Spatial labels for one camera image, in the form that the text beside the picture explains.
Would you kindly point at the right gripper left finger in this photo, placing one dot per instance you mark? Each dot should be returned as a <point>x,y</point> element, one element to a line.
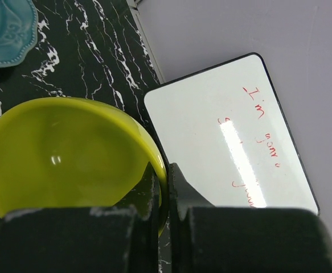
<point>122,238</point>

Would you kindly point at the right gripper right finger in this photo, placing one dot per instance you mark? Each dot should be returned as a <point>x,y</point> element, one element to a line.
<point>205,238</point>

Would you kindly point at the yellow-green bowl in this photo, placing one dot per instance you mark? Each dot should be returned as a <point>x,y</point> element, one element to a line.
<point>67,152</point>

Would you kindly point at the teal scalloped plate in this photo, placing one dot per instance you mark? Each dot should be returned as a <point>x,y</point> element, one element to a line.
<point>18,31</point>

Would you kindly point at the white dry-erase board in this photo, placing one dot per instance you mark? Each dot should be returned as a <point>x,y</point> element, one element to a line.
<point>225,129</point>

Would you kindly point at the black marble pattern mat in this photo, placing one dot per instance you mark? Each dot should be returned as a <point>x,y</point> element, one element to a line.
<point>85,49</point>

